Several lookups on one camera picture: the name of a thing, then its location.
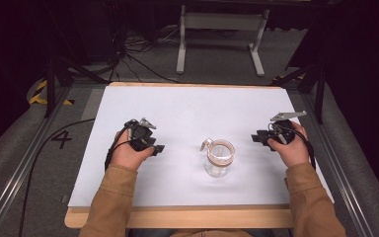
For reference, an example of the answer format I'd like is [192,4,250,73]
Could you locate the person's right hand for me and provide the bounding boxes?
[267,121,310,169]

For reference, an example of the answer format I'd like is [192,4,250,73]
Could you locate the yellow black floor tape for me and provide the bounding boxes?
[29,79,75,107]

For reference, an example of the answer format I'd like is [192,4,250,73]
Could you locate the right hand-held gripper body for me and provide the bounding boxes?
[265,111,308,146]

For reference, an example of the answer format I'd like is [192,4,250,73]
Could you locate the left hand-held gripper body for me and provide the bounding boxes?
[123,118,157,152]

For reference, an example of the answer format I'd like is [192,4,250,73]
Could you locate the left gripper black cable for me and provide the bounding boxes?
[18,118,136,237]

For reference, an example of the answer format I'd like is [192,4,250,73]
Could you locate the clear glass jar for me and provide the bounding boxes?
[199,137,236,179]

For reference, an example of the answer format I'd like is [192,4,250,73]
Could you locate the bundle of floor cables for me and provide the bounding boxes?
[108,23,186,84]

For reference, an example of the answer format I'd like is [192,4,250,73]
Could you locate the black tripod stand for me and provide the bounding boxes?
[44,3,111,119]
[269,62,327,124]

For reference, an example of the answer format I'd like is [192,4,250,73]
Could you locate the aluminium frame rail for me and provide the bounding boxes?
[301,93,376,237]
[0,86,72,237]

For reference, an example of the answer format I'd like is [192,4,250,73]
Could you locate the white metal stand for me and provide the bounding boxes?
[176,4,270,78]

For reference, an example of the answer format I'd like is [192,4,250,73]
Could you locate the person's left hand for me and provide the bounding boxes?
[111,129,156,172]

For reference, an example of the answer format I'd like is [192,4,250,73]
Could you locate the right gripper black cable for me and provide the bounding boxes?
[267,121,317,172]

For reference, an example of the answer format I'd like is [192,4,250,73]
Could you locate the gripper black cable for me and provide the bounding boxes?
[18,118,136,237]
[267,121,317,172]

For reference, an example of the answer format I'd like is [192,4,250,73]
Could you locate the white paper sheet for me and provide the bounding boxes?
[68,86,336,208]

